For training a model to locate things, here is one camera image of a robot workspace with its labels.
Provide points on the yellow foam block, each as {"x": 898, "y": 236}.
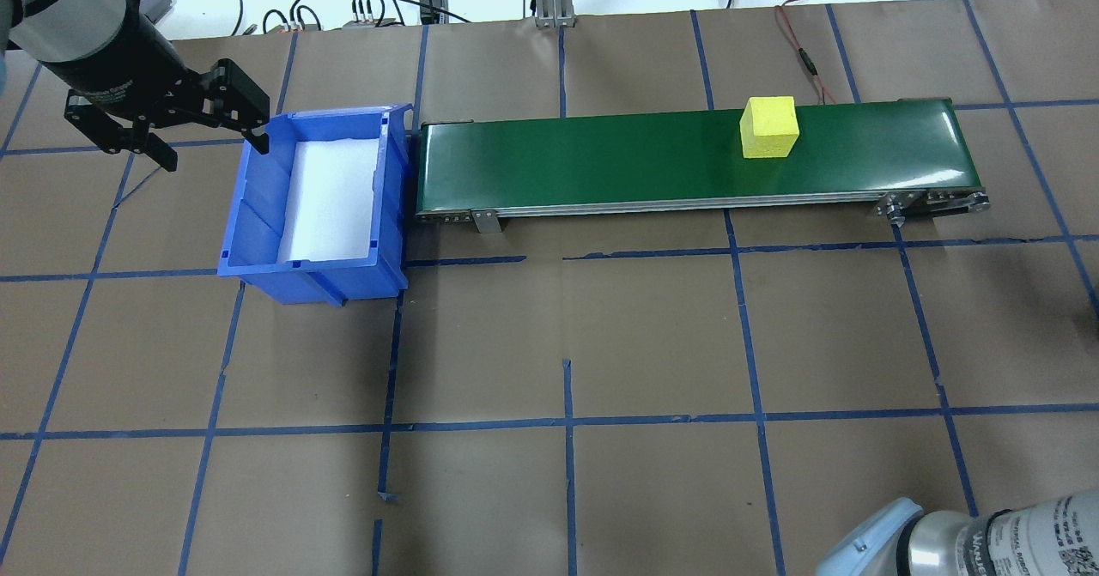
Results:
{"x": 768, "y": 125}

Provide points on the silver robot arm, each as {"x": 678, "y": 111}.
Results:
{"x": 987, "y": 542}
{"x": 77, "y": 14}

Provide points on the grey connector block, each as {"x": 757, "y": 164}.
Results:
{"x": 362, "y": 18}

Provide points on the dark grey device box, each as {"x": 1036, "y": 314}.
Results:
{"x": 156, "y": 9}

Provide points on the blue plastic bin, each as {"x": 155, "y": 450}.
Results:
{"x": 258, "y": 215}

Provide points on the white foam bin liner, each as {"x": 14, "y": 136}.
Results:
{"x": 330, "y": 198}

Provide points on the black small device box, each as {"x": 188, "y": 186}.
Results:
{"x": 432, "y": 1}

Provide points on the green conveyor belt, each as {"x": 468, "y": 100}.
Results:
{"x": 601, "y": 164}

